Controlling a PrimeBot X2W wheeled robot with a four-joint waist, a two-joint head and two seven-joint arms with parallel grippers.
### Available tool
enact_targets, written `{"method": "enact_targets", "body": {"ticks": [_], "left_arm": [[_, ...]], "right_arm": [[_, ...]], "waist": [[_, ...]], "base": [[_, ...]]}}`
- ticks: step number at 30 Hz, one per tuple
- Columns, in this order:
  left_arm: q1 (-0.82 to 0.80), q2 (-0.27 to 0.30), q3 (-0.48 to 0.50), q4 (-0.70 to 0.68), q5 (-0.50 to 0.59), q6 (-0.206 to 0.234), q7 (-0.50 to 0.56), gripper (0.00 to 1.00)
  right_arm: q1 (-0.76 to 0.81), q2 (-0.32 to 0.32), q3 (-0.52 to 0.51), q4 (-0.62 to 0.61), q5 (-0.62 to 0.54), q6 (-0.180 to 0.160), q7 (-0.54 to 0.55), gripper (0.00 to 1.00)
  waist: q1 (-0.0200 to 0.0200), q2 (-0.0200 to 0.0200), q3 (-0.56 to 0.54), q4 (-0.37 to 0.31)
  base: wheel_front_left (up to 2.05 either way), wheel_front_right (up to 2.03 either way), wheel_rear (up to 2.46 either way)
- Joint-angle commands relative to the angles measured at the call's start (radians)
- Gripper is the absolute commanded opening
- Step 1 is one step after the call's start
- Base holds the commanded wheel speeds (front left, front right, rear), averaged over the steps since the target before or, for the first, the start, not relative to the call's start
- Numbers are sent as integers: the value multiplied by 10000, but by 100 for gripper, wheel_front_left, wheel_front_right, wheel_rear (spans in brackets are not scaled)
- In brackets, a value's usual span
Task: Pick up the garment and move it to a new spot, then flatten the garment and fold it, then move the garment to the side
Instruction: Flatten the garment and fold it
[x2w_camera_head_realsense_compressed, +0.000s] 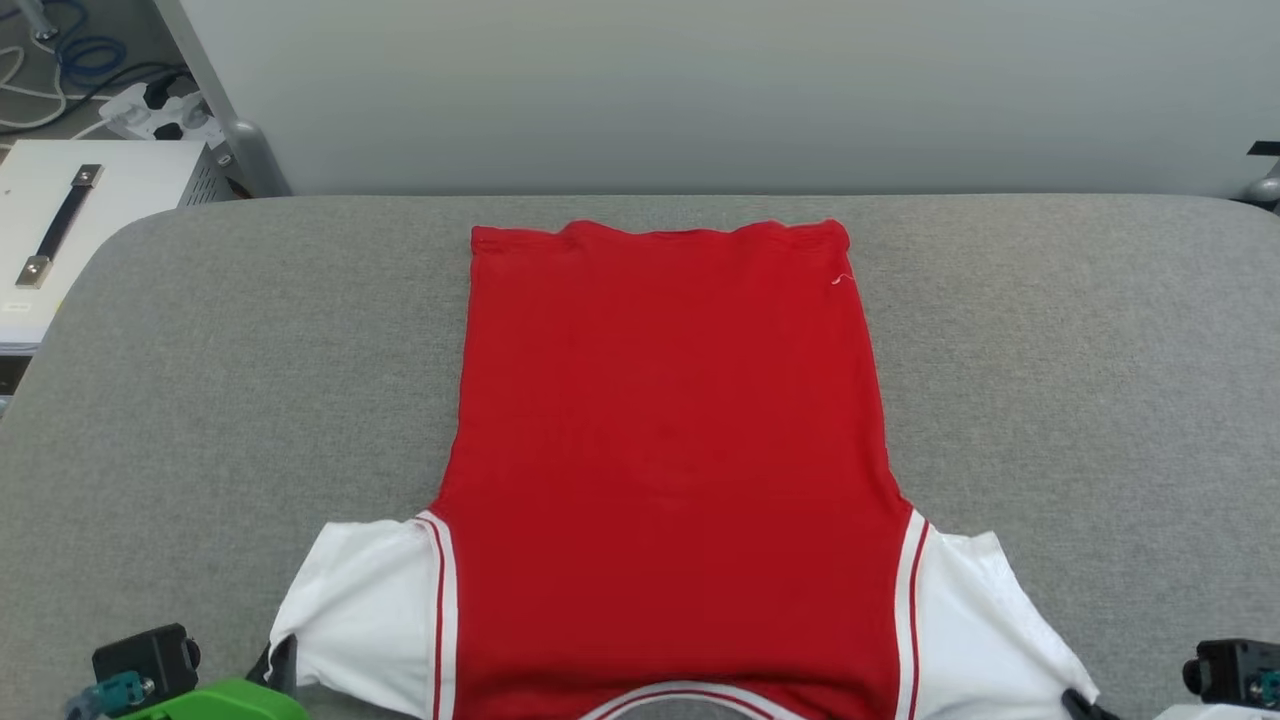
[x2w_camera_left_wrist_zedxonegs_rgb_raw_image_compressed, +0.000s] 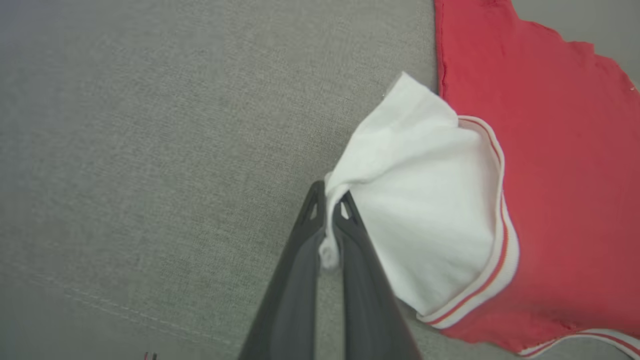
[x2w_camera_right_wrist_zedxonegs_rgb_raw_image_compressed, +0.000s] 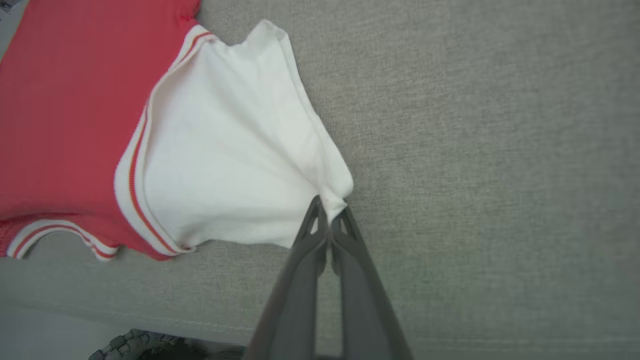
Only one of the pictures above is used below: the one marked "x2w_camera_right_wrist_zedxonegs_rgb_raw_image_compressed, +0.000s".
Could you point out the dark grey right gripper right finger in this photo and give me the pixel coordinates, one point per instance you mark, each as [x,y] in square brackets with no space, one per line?
[365,315]

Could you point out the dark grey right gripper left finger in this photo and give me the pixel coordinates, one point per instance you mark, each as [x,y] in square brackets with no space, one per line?
[292,310]

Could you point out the red and white garment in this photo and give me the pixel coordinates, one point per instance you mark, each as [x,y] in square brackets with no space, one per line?
[65,100]

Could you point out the black treaded wheel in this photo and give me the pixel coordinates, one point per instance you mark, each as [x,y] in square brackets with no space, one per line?
[145,347]

